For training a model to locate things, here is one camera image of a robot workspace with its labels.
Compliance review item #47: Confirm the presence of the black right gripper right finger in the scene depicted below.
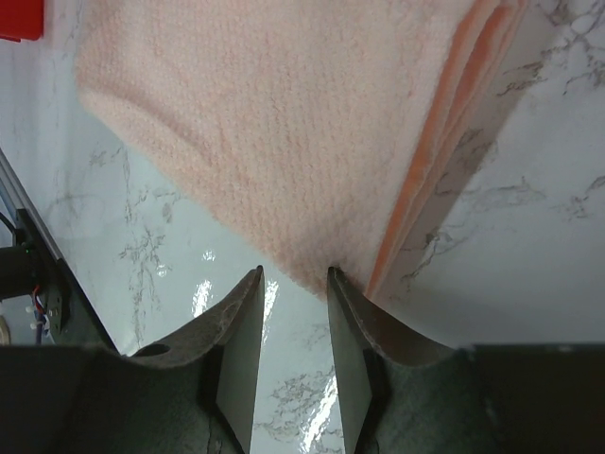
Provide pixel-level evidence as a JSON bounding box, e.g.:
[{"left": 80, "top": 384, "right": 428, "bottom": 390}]
[{"left": 326, "top": 267, "right": 452, "bottom": 453}]

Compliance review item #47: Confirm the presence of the light pink towel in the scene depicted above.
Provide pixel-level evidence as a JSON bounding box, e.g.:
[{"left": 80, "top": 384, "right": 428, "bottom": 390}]
[{"left": 75, "top": 1, "right": 527, "bottom": 297}]

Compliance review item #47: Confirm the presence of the red plastic bin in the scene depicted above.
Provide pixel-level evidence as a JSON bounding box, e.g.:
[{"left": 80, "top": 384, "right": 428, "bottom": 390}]
[{"left": 0, "top": 0, "right": 44, "bottom": 43}]

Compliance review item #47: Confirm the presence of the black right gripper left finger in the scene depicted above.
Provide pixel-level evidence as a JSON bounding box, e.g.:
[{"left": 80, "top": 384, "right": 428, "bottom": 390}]
[{"left": 133, "top": 266, "right": 265, "bottom": 453}]

